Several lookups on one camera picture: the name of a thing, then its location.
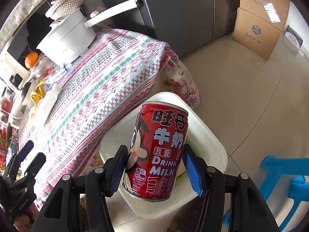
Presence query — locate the orange tangerine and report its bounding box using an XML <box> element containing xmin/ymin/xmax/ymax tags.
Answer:
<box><xmin>25</xmin><ymin>52</ymin><xmax>39</xmax><ymax>69</ymax></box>

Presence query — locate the yellow snack wrapper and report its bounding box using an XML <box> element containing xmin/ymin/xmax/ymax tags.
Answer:
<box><xmin>30</xmin><ymin>78</ymin><xmax>46</xmax><ymax>106</ymax></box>

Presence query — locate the blue plastic stool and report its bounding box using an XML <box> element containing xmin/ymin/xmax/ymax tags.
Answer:
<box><xmin>229</xmin><ymin>155</ymin><xmax>308</xmax><ymax>231</ymax></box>

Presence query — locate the white plastic bottle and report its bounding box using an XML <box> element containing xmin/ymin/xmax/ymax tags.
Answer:
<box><xmin>34</xmin><ymin>83</ymin><xmax>62</xmax><ymax>128</ymax></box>

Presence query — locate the dark grey refrigerator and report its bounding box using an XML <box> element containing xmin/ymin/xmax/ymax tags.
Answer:
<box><xmin>102</xmin><ymin>0</ymin><xmax>240</xmax><ymax>57</ymax></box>

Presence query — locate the floral microwave cover cloth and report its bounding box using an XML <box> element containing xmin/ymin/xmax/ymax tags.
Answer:
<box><xmin>1</xmin><ymin>0</ymin><xmax>44</xmax><ymax>51</ymax></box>

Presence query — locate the red milk drink can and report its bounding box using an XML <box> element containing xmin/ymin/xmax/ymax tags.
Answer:
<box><xmin>123</xmin><ymin>101</ymin><xmax>188</xmax><ymax>202</ymax></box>

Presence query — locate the person left hand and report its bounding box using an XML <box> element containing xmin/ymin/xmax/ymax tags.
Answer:
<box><xmin>14</xmin><ymin>215</ymin><xmax>32</xmax><ymax>232</ymax></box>

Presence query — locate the wire storage rack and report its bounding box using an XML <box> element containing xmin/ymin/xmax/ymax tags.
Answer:
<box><xmin>1</xmin><ymin>87</ymin><xmax>19</xmax><ymax>173</ymax></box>

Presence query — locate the dark green squash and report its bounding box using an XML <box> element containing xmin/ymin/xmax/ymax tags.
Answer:
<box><xmin>21</xmin><ymin>82</ymin><xmax>31</xmax><ymax>100</ymax></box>

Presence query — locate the black microwave oven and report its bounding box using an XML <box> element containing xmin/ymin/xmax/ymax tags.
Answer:
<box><xmin>7</xmin><ymin>0</ymin><xmax>56</xmax><ymax>67</ymax></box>

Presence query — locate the woven straw basket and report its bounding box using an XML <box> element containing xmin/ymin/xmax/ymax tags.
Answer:
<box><xmin>45</xmin><ymin>0</ymin><xmax>84</xmax><ymax>20</ymax></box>

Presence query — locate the glass teapot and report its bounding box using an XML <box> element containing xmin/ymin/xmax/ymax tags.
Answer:
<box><xmin>31</xmin><ymin>55</ymin><xmax>57</xmax><ymax>81</ymax></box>

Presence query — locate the small dark white box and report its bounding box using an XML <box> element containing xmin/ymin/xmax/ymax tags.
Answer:
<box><xmin>283</xmin><ymin>25</ymin><xmax>303</xmax><ymax>53</ymax></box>

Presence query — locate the green chip bag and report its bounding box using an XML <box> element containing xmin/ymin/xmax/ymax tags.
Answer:
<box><xmin>176</xmin><ymin>160</ymin><xmax>186</xmax><ymax>179</ymax></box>

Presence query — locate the cardboard box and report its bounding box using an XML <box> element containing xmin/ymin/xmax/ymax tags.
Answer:
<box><xmin>240</xmin><ymin>0</ymin><xmax>290</xmax><ymax>31</ymax></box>
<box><xmin>233</xmin><ymin>7</ymin><xmax>281</xmax><ymax>60</ymax></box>

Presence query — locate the white electric pot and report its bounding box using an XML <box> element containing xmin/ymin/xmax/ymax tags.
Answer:
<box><xmin>37</xmin><ymin>0</ymin><xmax>139</xmax><ymax>66</ymax></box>

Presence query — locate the lower cardboard box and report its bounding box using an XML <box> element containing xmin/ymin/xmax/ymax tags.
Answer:
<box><xmin>233</xmin><ymin>7</ymin><xmax>281</xmax><ymax>60</ymax></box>

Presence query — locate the white plastic trash bin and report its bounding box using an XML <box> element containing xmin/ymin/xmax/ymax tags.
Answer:
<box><xmin>98</xmin><ymin>92</ymin><xmax>228</xmax><ymax>219</ymax></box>

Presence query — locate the cream air fryer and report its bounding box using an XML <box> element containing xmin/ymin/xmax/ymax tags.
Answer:
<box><xmin>1</xmin><ymin>53</ymin><xmax>30</xmax><ymax>91</ymax></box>

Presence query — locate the upper cardboard box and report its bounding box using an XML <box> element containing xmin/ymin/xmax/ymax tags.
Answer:
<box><xmin>240</xmin><ymin>0</ymin><xmax>290</xmax><ymax>31</ymax></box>

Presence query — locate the clear plastic water bottle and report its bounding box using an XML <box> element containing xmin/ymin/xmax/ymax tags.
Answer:
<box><xmin>44</xmin><ymin>63</ymin><xmax>72</xmax><ymax>89</ymax></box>

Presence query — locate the patterned tablecloth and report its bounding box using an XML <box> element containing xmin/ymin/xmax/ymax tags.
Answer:
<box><xmin>19</xmin><ymin>29</ymin><xmax>179</xmax><ymax>208</ymax></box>

